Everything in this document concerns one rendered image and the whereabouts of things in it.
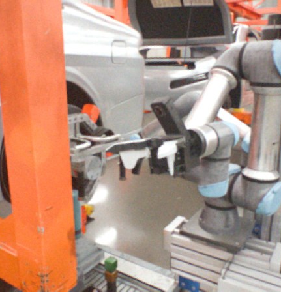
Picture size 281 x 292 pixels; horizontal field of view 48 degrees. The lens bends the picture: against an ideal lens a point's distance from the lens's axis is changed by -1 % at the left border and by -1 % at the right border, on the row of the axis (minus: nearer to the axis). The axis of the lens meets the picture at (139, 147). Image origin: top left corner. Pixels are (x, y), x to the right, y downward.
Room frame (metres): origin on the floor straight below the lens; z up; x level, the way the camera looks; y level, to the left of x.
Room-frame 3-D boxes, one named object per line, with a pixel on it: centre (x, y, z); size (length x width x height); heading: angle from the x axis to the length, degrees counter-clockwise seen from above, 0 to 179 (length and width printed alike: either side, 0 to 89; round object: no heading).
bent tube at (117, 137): (1.74, 0.23, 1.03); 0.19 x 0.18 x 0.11; 56
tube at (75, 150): (1.58, 0.34, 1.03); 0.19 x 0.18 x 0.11; 56
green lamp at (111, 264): (1.08, 0.11, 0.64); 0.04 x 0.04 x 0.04; 56
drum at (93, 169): (1.69, 0.33, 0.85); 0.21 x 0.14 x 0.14; 56
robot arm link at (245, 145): (1.49, -0.56, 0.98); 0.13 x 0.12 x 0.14; 146
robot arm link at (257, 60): (0.97, -0.39, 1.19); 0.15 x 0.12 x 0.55; 44
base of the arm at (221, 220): (1.07, -0.30, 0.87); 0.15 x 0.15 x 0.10
